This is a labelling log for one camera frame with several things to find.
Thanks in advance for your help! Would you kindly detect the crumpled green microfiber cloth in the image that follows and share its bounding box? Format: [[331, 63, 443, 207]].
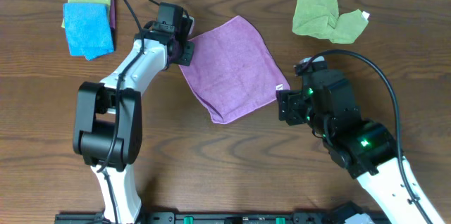
[[292, 0, 370, 44]]

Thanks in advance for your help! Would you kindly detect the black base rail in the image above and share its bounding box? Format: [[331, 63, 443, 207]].
[[54, 201, 390, 224]]

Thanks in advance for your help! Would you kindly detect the folded blue cloth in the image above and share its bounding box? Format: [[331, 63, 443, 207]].
[[63, 3, 114, 61]]

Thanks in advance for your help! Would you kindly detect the folded purple cloth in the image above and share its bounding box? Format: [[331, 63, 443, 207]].
[[95, 0, 116, 30]]

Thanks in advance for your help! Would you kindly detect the purple microfiber cloth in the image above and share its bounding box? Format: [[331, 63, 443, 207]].
[[180, 15, 290, 125]]

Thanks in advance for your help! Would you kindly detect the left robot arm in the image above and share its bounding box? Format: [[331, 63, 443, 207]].
[[73, 2, 194, 223]]

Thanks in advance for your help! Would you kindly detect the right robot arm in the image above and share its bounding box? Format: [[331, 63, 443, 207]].
[[276, 69, 443, 223]]

